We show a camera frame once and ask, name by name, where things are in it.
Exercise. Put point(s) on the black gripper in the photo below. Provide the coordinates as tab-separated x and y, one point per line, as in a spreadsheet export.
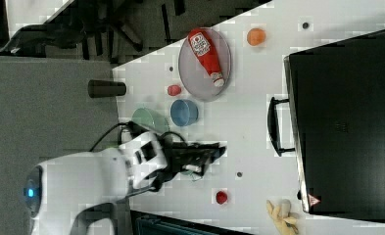
195	158

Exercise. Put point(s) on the green plastic colander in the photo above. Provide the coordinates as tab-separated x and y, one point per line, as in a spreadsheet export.
150	119

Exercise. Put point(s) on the black silver toaster oven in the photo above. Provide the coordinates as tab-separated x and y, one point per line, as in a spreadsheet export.
336	98

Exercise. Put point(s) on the orange toy fruit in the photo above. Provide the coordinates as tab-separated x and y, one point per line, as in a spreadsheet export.
256	36

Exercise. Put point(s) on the blue oven door with handle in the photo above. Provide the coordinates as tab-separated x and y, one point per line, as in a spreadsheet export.
273	128

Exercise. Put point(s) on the yellow toy banana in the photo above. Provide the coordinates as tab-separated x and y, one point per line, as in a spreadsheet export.
284	222

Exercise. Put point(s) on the blue metal frame rail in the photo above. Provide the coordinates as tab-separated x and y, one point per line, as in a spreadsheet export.
150	224

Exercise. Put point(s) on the pink toy strawberry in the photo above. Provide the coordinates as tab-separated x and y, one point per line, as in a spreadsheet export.
174	90

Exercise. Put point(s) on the red toy strawberry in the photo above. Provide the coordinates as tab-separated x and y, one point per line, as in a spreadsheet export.
221	197

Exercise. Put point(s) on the grey round plate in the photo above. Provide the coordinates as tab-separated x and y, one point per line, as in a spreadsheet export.
194	77

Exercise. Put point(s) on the blue plastic cup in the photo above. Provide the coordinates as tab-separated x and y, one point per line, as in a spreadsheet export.
184	112

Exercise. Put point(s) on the red ketchup bottle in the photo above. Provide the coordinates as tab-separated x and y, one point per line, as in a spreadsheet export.
205	52

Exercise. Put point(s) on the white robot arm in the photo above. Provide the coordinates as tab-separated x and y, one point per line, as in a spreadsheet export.
65	195

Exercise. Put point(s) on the black cylindrical post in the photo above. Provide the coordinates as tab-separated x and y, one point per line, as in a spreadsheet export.
103	89

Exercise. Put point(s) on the black office chair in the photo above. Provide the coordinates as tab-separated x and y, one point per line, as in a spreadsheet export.
65	23

